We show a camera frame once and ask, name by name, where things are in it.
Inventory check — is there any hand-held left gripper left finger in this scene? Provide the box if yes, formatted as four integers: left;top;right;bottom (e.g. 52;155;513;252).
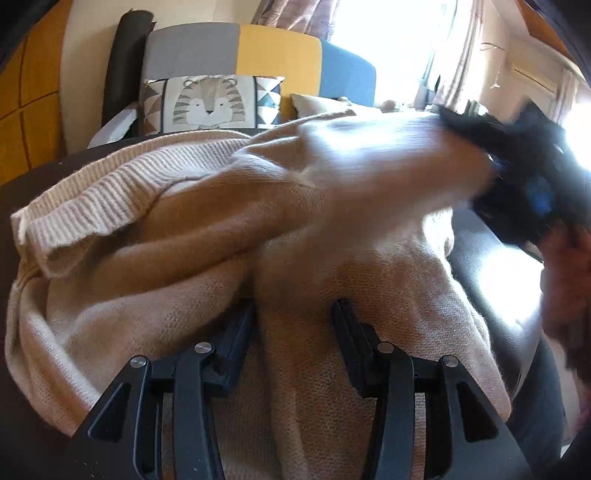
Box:
65;302;254;480

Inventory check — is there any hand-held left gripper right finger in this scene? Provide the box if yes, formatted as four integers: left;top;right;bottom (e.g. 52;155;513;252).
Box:
332;298;522;480

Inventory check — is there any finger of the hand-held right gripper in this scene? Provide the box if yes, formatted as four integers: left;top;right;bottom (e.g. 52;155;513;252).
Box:
436;104;509;185

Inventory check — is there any beige knit sweater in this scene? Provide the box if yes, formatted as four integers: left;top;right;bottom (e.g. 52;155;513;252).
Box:
4;111;513;480

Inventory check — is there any person's right hand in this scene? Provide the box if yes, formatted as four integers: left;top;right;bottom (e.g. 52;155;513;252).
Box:
540;222;591;370

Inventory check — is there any patterned curtain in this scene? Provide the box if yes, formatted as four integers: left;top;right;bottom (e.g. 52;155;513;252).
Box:
413;0;490;112
252;0;342;35

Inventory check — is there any white air conditioner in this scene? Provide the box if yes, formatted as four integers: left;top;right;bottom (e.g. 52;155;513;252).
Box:
508;58;561;93

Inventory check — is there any deer print cushion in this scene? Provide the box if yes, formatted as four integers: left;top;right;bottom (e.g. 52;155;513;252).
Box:
290;92;384;125

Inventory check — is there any grey yellow blue sofa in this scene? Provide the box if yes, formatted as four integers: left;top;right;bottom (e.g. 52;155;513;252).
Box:
88;23;379;148

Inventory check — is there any tiger print cushion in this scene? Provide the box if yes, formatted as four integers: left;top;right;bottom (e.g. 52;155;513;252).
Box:
140;74;286;137

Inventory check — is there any black rolled mat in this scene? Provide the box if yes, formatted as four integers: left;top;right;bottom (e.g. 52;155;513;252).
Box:
102;11;155;127

